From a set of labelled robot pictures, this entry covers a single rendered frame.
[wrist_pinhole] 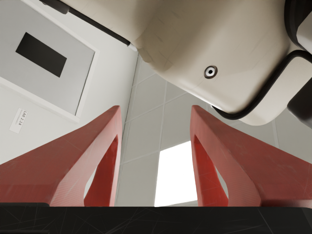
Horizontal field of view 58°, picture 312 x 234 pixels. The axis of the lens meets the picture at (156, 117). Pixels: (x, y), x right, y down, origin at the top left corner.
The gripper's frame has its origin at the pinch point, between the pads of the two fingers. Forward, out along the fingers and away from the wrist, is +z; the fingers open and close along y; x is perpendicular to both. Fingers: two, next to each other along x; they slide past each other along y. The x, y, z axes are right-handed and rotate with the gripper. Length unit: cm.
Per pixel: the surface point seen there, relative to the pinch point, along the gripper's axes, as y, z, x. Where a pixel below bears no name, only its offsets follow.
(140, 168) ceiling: 16, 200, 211
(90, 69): 80, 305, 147
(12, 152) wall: 129, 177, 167
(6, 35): 150, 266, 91
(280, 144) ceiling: -87, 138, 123
